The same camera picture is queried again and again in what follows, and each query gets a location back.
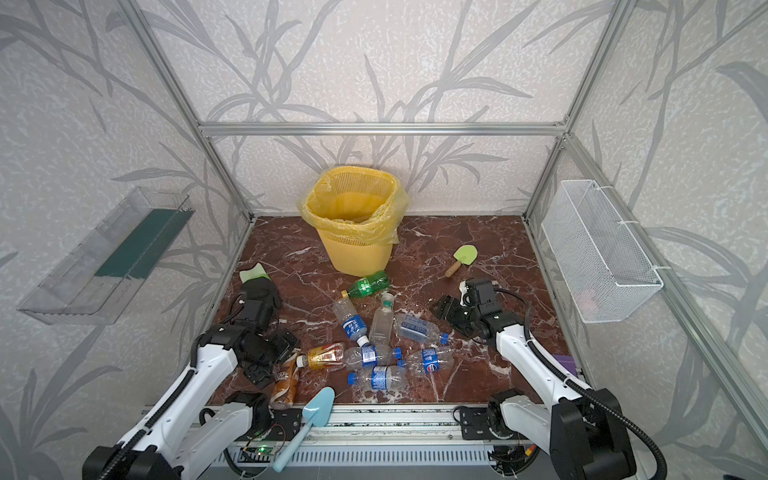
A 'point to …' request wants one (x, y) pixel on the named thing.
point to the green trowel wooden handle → (466, 254)
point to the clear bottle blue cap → (387, 354)
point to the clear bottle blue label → (353, 325)
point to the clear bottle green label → (382, 327)
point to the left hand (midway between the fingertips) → (298, 347)
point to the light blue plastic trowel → (317, 412)
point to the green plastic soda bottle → (367, 286)
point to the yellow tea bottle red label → (329, 356)
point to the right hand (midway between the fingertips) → (437, 304)
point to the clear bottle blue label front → (380, 378)
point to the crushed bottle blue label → (429, 361)
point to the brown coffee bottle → (284, 378)
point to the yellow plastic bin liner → (360, 204)
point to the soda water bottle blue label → (417, 327)
